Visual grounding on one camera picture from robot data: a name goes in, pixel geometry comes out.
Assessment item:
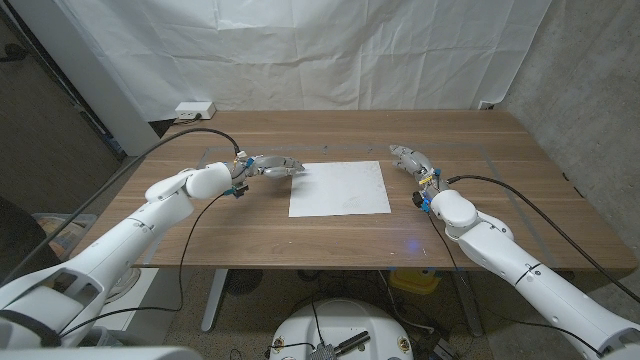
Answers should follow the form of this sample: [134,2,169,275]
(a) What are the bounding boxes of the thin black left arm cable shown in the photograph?
[57,192,236,339]

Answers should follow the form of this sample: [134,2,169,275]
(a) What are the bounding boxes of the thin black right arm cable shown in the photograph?
[424,209,606,357]

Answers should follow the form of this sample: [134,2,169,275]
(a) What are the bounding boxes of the white wrinkled backdrop sheet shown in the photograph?
[52,0,554,123]

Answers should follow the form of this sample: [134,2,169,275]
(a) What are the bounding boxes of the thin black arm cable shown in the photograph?
[57,192,236,339]
[424,209,606,357]

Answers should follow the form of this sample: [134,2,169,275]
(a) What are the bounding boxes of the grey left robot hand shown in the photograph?
[232,152,306,187]

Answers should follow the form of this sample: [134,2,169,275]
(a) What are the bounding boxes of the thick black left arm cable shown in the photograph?
[0,127,242,289]

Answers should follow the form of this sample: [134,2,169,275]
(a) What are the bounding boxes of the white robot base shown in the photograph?
[268,298,415,360]

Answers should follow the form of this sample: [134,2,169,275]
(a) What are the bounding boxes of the yellow object under table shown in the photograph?
[388,268,442,295]

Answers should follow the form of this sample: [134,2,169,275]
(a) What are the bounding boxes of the black round floor fan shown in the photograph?
[224,268,264,296]

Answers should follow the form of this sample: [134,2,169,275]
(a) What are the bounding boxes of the white table leg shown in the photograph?
[200,268,230,333]

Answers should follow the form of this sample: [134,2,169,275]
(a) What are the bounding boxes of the white power strip box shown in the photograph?
[174,101,217,121]

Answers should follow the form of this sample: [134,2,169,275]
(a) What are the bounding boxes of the person in dark clothes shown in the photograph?
[0,195,64,286]

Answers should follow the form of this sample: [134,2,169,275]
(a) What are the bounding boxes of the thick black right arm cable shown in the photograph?
[446,174,640,305]

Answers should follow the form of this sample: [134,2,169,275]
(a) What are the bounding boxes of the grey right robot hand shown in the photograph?
[388,144,449,199]

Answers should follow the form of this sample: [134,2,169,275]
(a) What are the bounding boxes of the black tool on base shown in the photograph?
[335,329,372,357]

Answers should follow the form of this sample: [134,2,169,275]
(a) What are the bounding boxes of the clear plastic storage bin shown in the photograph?
[32,212,99,261]

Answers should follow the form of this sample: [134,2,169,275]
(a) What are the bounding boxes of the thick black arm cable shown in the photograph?
[0,127,242,289]
[446,174,640,305]

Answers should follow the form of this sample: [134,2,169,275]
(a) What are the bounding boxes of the small white canvas paper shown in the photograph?
[288,160,393,219]

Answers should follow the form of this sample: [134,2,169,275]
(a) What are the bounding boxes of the grey table leg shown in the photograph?
[452,269,485,337]

